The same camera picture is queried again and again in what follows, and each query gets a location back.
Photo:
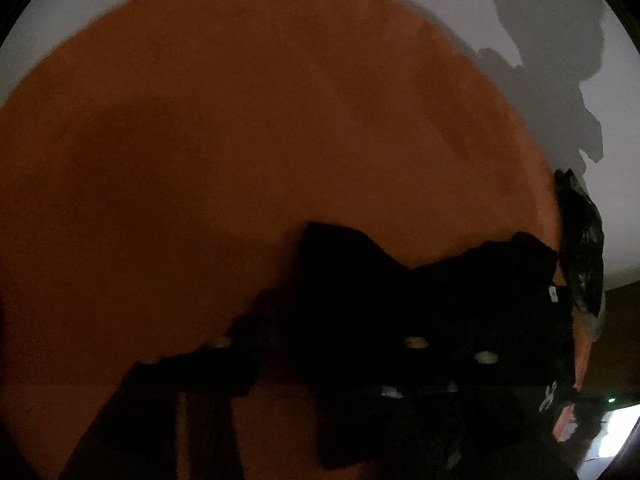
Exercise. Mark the orange fleece bed blanket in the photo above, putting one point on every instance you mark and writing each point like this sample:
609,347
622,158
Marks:
159,167

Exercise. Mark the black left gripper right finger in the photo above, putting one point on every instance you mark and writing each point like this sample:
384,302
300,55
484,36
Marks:
430,413

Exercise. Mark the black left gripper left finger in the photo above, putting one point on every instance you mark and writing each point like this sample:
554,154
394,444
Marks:
136,433

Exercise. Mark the black t-shirt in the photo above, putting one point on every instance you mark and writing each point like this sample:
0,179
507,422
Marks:
344,291

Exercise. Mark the folded camouflage clothes stack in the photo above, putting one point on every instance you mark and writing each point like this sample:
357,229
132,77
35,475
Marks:
581,244

